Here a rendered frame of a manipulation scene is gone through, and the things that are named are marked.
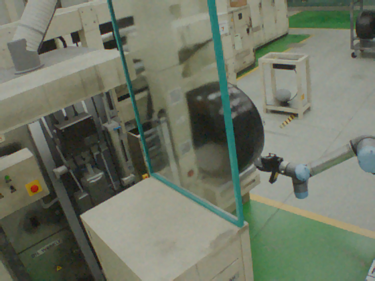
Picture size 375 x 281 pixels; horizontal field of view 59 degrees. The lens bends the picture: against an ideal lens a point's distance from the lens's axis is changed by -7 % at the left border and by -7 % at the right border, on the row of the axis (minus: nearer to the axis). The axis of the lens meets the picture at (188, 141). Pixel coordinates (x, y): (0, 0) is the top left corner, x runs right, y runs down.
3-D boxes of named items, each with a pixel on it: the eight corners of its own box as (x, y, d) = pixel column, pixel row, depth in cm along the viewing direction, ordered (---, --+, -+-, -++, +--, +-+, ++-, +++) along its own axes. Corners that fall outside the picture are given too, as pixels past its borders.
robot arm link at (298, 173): (303, 185, 170) (301, 171, 167) (286, 180, 179) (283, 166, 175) (312, 177, 174) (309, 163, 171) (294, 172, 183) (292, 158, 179)
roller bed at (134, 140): (148, 178, 225) (138, 137, 211) (136, 170, 235) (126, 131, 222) (173, 164, 235) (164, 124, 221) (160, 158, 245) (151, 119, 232)
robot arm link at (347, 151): (371, 122, 167) (291, 163, 194) (373, 132, 158) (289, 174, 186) (382, 140, 169) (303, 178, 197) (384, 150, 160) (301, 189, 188)
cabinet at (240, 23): (233, 79, 649) (223, 13, 592) (208, 77, 686) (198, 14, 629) (258, 65, 705) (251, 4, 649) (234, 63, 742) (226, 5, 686)
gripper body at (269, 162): (268, 152, 192) (285, 156, 182) (270, 165, 195) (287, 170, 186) (259, 158, 188) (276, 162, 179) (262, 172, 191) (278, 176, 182)
